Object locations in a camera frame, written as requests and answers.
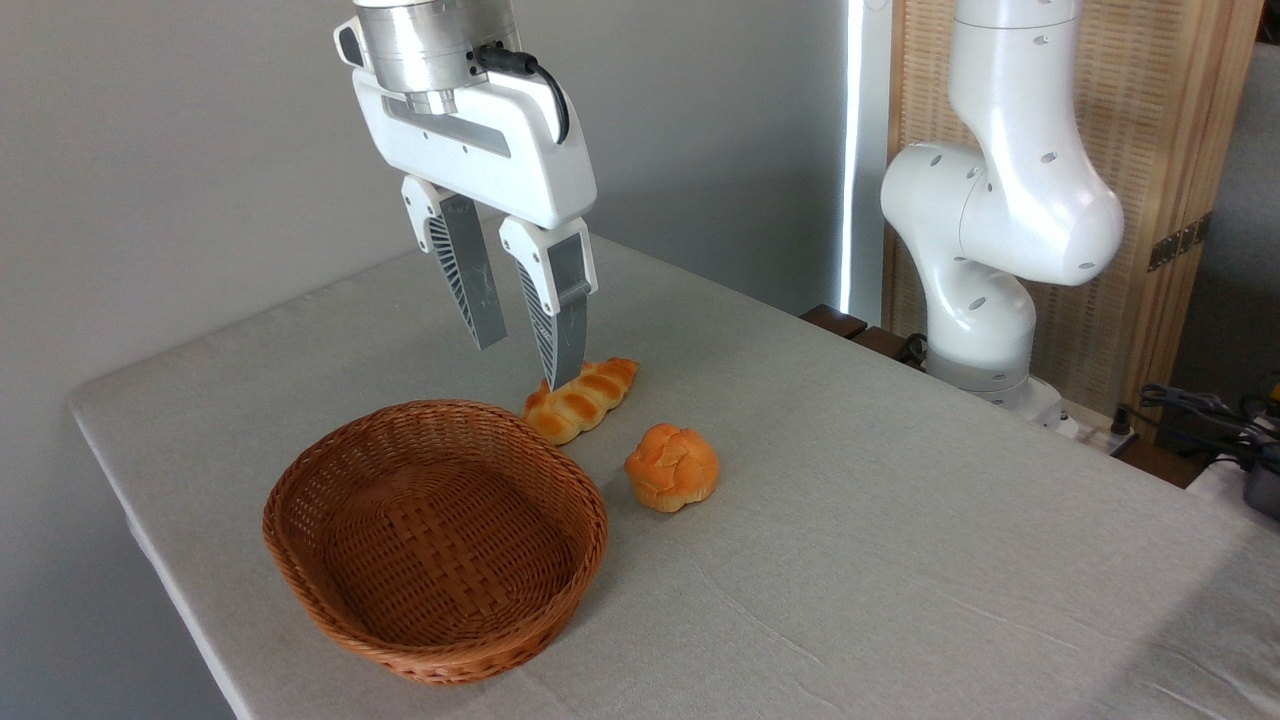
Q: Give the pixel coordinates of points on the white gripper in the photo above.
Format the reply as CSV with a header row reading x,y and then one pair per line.
x,y
480,150

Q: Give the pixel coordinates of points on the long braided bread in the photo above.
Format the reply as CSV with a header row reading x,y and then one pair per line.
x,y
585,398

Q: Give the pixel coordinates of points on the round orange bread roll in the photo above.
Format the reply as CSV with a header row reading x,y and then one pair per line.
x,y
672,468

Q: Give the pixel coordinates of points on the brown wicker basket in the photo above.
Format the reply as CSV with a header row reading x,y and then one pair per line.
x,y
430,540

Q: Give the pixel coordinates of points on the dark wooden furniture piece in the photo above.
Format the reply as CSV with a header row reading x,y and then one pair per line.
x,y
850,328

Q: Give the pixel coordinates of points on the grey table cloth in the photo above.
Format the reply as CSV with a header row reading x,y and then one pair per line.
x,y
900,520

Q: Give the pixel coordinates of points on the dark metal hinge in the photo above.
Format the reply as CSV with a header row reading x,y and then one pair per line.
x,y
1180,242

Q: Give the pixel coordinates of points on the white window frame strip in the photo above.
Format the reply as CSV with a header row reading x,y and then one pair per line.
x,y
862,150

